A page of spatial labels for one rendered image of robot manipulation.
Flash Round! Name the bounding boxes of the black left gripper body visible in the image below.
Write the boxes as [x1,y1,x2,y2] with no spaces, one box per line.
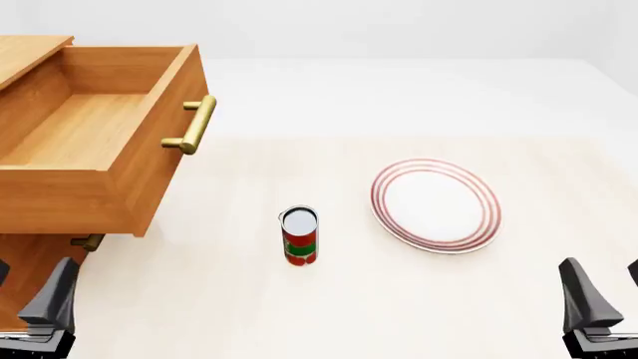
[0,323,78,359]

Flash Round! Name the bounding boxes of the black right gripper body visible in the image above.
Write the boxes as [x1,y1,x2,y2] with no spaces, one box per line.
[561,323,638,359]

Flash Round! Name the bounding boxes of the closed wooden drawer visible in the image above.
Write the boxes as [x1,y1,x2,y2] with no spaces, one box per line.
[0,233,93,300]

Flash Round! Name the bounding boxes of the open wooden drawer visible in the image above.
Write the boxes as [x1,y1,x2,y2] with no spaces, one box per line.
[0,43,211,239]

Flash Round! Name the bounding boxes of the wooden cabinet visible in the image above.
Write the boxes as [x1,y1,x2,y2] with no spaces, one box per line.
[0,35,94,335]

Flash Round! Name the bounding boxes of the white plate with red rings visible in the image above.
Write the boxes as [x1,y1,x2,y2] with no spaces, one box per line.
[369,157,503,256]

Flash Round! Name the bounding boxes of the red and green tin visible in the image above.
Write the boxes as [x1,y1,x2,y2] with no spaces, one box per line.
[277,203,321,268]

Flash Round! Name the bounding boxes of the long brass drawer handle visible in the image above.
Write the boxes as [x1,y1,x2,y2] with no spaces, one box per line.
[159,94,218,157]

